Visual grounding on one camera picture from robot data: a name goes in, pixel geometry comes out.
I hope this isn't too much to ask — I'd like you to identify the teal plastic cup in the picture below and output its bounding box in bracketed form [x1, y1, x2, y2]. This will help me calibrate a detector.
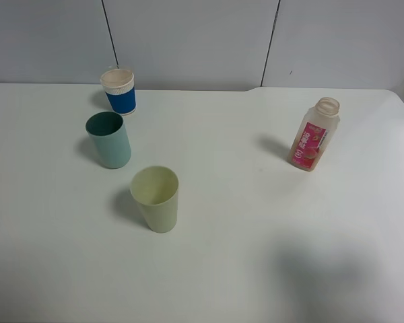
[86, 111, 131, 169]

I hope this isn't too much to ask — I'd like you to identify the light green plastic cup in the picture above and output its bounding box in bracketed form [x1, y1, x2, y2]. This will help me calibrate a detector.
[129, 166, 179, 234]

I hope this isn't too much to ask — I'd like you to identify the pink label drink bottle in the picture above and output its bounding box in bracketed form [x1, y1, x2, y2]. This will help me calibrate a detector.
[288, 97, 340, 172]

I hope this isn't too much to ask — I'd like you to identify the blue paper cup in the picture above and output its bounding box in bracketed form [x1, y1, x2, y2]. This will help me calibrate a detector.
[100, 68, 137, 115]

